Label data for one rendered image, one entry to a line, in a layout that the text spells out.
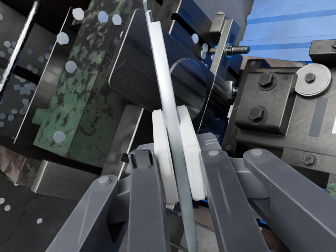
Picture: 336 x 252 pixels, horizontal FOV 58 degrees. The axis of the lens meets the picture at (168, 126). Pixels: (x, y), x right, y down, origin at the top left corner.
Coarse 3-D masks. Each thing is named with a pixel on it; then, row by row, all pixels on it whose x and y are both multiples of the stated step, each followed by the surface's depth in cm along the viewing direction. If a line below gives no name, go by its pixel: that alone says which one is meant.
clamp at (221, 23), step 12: (216, 12) 75; (216, 24) 74; (228, 24) 73; (216, 36) 75; (228, 36) 72; (216, 48) 74; (228, 48) 71; (240, 48) 70; (216, 60) 71; (228, 60) 73; (216, 72) 70
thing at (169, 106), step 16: (144, 0) 19; (160, 32) 18; (160, 48) 18; (160, 64) 18; (160, 80) 18; (160, 96) 18; (176, 112) 18; (176, 128) 18; (176, 144) 18; (176, 160) 18; (176, 176) 19; (192, 208) 20; (192, 224) 21; (192, 240) 22
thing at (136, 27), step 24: (144, 24) 49; (120, 48) 47; (144, 48) 50; (168, 48) 54; (120, 72) 47; (144, 72) 51; (192, 72) 59; (120, 96) 63; (144, 96) 51; (192, 96) 60; (192, 120) 62
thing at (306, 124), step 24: (264, 72) 51; (288, 72) 49; (312, 72) 48; (264, 96) 50; (288, 96) 47; (312, 96) 47; (240, 120) 51; (264, 120) 48; (288, 120) 48; (312, 120) 46; (240, 144) 54; (264, 144) 50; (288, 144) 48; (312, 144) 45
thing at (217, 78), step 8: (216, 80) 66; (216, 88) 67; (224, 88) 69; (216, 96) 67; (224, 96) 69; (208, 104) 65; (216, 104) 67; (224, 104) 70; (208, 112) 66; (216, 112) 70; (224, 112) 70; (208, 120) 66; (216, 120) 68; (200, 128) 64; (208, 128) 66; (216, 128) 69
